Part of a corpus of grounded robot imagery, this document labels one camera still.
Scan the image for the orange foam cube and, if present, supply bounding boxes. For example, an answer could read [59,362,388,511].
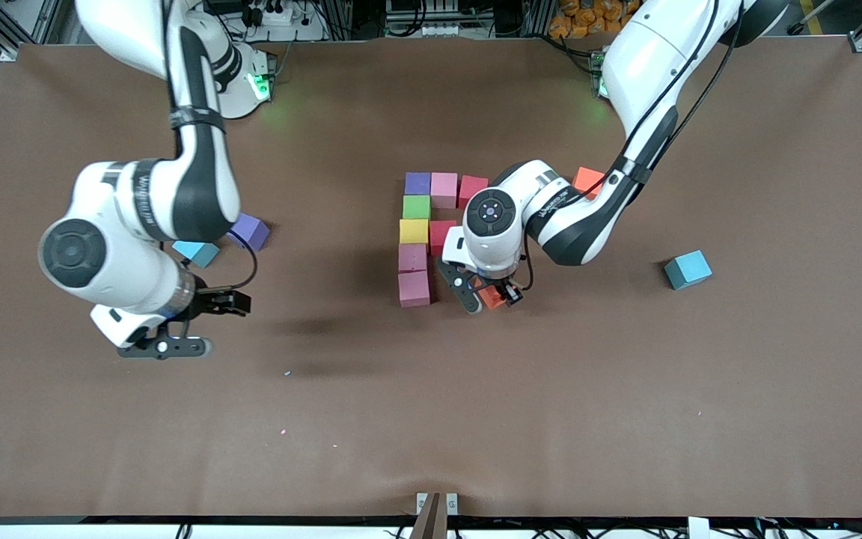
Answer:
[573,166,606,198]
[476,278,508,312]

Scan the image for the red foam cube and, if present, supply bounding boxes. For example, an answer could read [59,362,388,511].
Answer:
[430,220,456,258]
[459,176,489,210]

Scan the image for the blue foam cube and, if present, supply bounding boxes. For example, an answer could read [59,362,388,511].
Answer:
[173,241,221,269]
[664,250,713,290]

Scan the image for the white power strip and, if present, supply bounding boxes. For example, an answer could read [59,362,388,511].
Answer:
[233,0,327,42]

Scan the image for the bag of orange objects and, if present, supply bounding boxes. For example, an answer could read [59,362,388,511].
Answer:
[548,0,638,40]

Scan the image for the white vented device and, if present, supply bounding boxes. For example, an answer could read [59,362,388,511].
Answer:
[385,0,463,38]

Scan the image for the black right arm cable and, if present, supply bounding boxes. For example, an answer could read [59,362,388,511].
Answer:
[227,232,258,290]

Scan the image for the small white bracket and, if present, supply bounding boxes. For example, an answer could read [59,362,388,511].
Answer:
[416,493,459,516]

